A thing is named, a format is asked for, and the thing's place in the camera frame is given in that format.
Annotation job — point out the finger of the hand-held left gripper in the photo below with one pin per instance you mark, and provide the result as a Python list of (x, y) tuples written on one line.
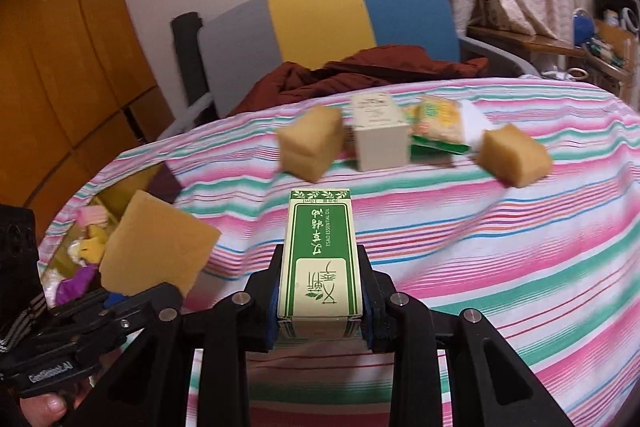
[(145, 299), (80, 303)]

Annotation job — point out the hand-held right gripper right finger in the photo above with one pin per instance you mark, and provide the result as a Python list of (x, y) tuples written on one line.
[(369, 332)]

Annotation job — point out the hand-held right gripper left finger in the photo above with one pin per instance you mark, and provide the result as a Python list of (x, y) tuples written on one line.
[(270, 327)]

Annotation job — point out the purple item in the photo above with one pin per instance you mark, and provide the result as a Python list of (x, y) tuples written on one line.
[(75, 287)]

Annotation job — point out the yellow item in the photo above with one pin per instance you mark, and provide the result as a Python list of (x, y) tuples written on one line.
[(95, 249)]

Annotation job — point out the tan sponge block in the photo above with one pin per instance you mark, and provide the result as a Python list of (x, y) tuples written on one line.
[(515, 157), (310, 149), (155, 242)]

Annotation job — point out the green white cardboard box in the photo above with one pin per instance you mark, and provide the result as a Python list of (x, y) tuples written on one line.
[(320, 257)]

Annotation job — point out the pink bubble-wrapped item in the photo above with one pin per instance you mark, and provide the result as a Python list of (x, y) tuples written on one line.
[(95, 216)]

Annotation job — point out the gold metal tin box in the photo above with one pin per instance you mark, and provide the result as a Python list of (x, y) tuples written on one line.
[(120, 194)]

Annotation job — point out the cream cardboard box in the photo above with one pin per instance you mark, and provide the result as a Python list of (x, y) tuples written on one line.
[(380, 142)]

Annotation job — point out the yellow green snack packet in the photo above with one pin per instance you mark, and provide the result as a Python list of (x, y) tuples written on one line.
[(440, 119)]

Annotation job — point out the person's left hand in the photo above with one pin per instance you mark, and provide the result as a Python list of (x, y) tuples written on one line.
[(47, 407)]

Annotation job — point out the striped pink green tablecloth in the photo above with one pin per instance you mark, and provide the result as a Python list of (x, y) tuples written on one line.
[(500, 232)]

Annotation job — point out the white foam-wrapped pole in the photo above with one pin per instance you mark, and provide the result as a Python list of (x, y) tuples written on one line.
[(192, 112)]

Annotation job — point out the wooden wardrobe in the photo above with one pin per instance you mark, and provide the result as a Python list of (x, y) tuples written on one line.
[(75, 57)]

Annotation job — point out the dark red jacket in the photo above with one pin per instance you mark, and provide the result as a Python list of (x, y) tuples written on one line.
[(310, 82)]

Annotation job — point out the black rolled mat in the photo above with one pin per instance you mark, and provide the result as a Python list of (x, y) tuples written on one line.
[(187, 52)]

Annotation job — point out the grey yellow blue chair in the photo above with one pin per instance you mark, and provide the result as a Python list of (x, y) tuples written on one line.
[(310, 22)]

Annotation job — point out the wooden side desk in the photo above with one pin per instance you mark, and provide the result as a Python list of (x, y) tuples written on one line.
[(525, 39)]

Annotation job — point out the blue plastic container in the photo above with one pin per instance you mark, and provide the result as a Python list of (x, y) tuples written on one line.
[(582, 29)]

